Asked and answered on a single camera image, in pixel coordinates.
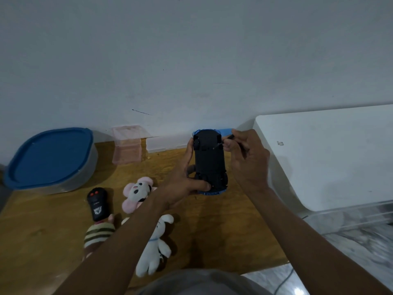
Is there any clear plastic food container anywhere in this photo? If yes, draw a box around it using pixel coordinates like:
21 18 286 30
4 144 99 196

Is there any person's left forearm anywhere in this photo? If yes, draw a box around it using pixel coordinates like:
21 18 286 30
54 187 172 295

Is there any blue toy car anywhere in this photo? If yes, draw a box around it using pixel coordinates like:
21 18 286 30
192 128 233 196

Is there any person's grey shirt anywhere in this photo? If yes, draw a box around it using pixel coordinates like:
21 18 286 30
134 268 274 295

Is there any person's left hand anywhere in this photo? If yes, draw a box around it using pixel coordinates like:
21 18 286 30
154 137 212 210

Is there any person's right forearm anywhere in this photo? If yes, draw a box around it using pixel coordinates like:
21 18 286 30
243 185 393 295

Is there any striped plush toy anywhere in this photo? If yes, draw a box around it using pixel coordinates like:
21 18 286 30
83 214 116 262

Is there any clear plastic storage bin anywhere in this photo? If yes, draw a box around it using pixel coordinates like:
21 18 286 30
302 199 393 234

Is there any thin dark cable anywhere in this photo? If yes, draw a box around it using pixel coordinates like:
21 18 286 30
273 263 296 295

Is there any person's right hand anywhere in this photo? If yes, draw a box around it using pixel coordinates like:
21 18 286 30
222 129 271 194

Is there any white bunny plush toy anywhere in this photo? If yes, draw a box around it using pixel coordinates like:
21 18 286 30
122 214 175 278

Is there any white storage bin lid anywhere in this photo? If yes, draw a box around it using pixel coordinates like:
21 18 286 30
252 104 393 212

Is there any black toy remote control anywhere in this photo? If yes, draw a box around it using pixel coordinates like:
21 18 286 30
87 188 108 224

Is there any pink transparent plastic box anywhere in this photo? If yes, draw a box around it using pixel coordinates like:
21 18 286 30
111 125 147 165

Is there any pink flower plush toy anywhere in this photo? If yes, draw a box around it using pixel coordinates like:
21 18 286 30
122 177 158 214

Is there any black thin screwdriver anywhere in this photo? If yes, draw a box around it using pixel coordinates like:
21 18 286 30
217 134 248 160

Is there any small clear plastic box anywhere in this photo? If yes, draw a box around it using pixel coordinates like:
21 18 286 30
146 135 194 154

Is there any blue container lid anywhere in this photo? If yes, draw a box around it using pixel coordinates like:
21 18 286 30
4 128 94 190

